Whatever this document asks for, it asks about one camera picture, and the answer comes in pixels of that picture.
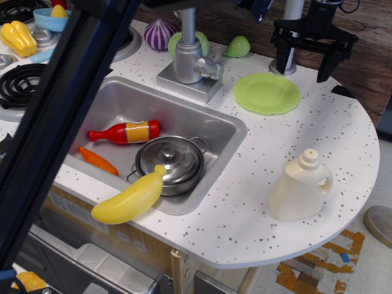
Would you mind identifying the light blue toy handle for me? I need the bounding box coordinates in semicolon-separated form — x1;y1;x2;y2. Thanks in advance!
28;48;55;64

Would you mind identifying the red toy ketchup bottle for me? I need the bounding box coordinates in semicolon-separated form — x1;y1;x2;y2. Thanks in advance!
88;120;160;145

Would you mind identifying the cream detergent jug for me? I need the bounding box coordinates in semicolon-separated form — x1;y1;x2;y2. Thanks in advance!
268;148;333;221

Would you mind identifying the round stool base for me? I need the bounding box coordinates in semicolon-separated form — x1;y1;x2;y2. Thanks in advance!
363;206;391;248

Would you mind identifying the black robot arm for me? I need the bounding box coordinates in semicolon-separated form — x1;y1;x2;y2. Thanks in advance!
1;1;198;271

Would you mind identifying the purple striped toy onion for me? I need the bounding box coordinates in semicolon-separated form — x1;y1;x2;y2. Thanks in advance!
144;19;177;50

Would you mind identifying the orange toy carrot in sink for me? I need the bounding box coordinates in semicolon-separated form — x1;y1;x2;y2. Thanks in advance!
78;147;119;176

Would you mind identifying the yellow toy bell pepper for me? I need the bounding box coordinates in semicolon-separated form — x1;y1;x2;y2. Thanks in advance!
1;21;38;58

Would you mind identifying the yellow toy corn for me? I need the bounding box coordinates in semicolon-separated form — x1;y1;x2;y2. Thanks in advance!
50;4;68;18

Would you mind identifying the grey metal pole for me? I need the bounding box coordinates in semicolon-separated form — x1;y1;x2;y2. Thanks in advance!
269;0;306;76

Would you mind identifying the rear left stove burner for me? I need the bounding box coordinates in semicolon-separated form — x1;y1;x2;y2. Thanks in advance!
1;0;53;26

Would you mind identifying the green plastic plate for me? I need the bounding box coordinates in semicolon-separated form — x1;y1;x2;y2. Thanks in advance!
233;73;301;115

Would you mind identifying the front left stove burner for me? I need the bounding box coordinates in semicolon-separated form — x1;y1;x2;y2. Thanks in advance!
1;64;47;123

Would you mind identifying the silver toy faucet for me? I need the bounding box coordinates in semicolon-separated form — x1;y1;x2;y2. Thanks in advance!
156;7;224;103

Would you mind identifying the light green toy cabbage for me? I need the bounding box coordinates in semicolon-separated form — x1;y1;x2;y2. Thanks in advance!
168;31;209;59

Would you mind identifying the green toy pear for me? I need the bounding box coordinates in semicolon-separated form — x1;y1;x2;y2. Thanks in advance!
224;36;251;58

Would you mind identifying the yellow toy banana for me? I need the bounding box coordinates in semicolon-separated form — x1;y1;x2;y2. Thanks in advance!
91;165;167;225

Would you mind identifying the silver sink basin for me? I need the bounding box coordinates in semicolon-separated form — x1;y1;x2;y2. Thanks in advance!
64;77;247;215

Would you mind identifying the steel pot with lid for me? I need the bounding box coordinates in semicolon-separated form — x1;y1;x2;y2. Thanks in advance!
134;135;209;196

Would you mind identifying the stove burner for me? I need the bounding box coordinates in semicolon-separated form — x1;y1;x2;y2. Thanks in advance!
112;26;141;62
1;64;47;123
1;0;53;26

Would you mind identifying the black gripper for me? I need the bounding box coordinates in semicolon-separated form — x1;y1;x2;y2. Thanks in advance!
271;1;358;83

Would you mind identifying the blue plastic bowl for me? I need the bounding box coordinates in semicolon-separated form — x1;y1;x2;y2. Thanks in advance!
33;9;72;32

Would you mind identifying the rear right stove burner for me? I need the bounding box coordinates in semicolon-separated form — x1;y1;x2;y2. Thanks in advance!
112;26;141;62

